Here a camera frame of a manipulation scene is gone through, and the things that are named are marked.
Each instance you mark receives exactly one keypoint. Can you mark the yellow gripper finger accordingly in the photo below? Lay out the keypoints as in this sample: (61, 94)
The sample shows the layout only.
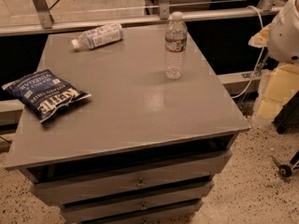
(282, 85)
(260, 39)

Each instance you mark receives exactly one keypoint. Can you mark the clear water bottle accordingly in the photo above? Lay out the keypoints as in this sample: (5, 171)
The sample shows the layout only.
(175, 43)

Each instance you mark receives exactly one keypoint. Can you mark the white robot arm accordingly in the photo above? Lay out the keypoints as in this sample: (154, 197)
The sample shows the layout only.
(281, 37)

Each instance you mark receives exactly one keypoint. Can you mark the blue label plastic bottle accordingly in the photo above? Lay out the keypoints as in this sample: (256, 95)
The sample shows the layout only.
(99, 36)

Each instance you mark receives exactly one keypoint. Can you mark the dark cabinet at right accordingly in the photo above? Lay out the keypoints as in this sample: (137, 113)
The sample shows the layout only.
(289, 115)

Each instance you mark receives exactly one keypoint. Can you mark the black caster wheel leg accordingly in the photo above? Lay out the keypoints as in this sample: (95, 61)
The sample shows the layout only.
(284, 169)

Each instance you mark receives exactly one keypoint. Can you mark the grey drawer cabinet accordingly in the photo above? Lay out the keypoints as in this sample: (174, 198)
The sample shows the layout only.
(134, 116)

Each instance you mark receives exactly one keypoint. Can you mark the bottom grey drawer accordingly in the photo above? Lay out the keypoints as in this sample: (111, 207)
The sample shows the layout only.
(151, 215)

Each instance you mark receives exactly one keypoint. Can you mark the grey drawer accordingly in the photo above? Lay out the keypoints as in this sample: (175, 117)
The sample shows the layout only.
(151, 215)
(137, 200)
(86, 187)

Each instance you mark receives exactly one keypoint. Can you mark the middle grey drawer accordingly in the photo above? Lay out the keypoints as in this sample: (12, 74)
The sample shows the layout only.
(137, 200)

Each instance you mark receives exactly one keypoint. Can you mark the blue Kettle chips bag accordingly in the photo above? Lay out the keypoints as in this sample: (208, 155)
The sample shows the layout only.
(44, 93)

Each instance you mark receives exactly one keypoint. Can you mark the top grey drawer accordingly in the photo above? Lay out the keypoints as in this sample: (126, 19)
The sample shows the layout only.
(86, 187)

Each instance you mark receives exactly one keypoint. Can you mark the metal railing frame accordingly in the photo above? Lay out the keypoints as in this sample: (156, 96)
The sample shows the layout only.
(34, 17)

